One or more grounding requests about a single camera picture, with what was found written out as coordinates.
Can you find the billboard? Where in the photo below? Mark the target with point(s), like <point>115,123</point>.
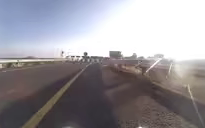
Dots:
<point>115,54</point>

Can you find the round blue sign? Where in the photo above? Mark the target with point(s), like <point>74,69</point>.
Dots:
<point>85,53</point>

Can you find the slanted pale pole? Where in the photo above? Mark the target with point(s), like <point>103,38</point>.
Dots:
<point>170,69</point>
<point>153,66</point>

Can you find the metal guardrail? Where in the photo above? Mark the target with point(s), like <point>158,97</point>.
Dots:
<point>23,60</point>

